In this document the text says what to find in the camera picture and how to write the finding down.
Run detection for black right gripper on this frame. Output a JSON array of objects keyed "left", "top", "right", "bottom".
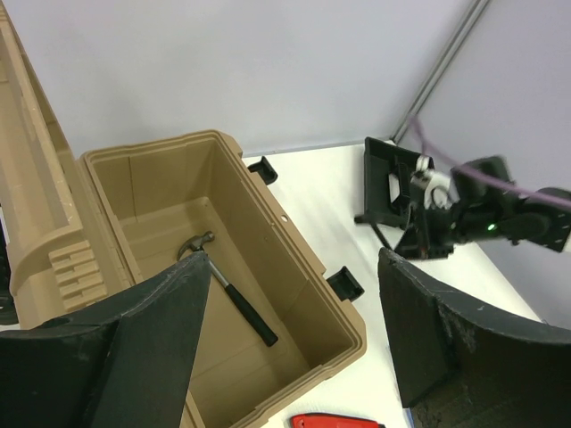
[{"left": 394, "top": 156, "right": 517, "bottom": 259}]

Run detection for black tool box tray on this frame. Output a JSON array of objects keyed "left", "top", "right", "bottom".
[{"left": 354, "top": 136, "right": 434, "bottom": 230}]

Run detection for red utility knife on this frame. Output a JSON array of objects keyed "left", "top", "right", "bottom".
[{"left": 289, "top": 413, "right": 385, "bottom": 428}]

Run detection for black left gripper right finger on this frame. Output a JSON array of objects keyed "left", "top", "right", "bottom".
[{"left": 377, "top": 249, "right": 570, "bottom": 427}]

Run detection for black claw hammer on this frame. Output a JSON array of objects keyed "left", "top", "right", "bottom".
[{"left": 177, "top": 231, "right": 278, "bottom": 347}]

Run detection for aluminium frame post right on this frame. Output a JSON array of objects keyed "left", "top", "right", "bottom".
[{"left": 390, "top": 0, "right": 491, "bottom": 145}]

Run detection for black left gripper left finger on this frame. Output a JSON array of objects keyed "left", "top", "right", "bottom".
[{"left": 1, "top": 253, "right": 211, "bottom": 427}]

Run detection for tan plastic tool box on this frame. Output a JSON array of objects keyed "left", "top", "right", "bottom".
[{"left": 1, "top": 12, "right": 367, "bottom": 427}]

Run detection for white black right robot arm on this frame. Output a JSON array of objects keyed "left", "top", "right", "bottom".
[{"left": 389, "top": 156, "right": 570, "bottom": 260}]

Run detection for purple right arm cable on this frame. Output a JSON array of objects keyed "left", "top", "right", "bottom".
[{"left": 408, "top": 114, "right": 571, "bottom": 200}]

